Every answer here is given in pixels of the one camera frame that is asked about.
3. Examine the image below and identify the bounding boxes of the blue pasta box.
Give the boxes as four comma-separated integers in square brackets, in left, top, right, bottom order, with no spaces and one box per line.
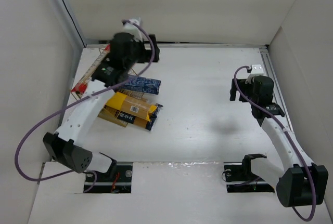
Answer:
[120,75,161,95]

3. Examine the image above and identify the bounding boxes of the yellow pasta bag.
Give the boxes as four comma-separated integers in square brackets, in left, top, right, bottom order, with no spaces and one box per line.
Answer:
[106,92,150,121]

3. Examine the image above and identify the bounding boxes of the red spaghetti bag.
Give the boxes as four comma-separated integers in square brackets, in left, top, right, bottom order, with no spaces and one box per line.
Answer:
[71,44,110,100]

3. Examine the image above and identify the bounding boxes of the dark blue spaghetti bag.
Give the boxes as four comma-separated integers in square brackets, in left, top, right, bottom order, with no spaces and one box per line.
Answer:
[98,107,157,131]

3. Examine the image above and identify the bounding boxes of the blue-topped spaghetti bag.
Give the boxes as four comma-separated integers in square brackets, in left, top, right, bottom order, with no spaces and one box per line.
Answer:
[141,98,163,120]

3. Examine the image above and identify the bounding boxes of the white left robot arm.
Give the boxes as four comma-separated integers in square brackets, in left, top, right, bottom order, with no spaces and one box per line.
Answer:
[43,32,160,178]

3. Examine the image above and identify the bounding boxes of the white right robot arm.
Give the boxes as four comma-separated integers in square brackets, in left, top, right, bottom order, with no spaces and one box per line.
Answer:
[230,75,328,207]

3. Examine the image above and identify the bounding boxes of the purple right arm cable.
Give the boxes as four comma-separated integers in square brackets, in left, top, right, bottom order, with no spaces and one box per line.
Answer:
[233,65,317,222]

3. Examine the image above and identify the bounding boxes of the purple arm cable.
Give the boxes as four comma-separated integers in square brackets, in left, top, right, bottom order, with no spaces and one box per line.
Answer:
[233,65,317,222]
[15,19,157,192]

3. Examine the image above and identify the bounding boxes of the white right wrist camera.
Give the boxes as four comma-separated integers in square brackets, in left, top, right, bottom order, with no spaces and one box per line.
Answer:
[245,64,264,84]

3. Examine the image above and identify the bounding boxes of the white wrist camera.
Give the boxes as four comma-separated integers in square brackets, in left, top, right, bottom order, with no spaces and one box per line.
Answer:
[123,17,143,42]
[245,64,264,84]

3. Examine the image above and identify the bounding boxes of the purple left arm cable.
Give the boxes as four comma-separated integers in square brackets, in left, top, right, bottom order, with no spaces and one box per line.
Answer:
[15,19,157,192]

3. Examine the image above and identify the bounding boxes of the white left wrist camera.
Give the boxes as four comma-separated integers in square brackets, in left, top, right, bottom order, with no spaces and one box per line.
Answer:
[123,17,143,42]

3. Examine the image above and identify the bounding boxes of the aluminium frame rail right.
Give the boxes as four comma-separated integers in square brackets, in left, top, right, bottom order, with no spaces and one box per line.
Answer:
[259,46,293,131]

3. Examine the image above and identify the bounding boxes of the gold wire mesh shelf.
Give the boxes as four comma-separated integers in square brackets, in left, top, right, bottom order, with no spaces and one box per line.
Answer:
[71,46,146,127]

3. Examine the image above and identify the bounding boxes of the aluminium frame post left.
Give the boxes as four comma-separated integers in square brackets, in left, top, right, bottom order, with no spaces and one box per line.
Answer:
[54,0,86,48]

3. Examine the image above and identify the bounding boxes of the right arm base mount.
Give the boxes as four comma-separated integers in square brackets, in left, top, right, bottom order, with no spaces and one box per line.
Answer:
[221,162,275,193]

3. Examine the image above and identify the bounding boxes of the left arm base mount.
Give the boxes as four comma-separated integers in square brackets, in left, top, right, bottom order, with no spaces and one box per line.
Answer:
[83,162,133,194]

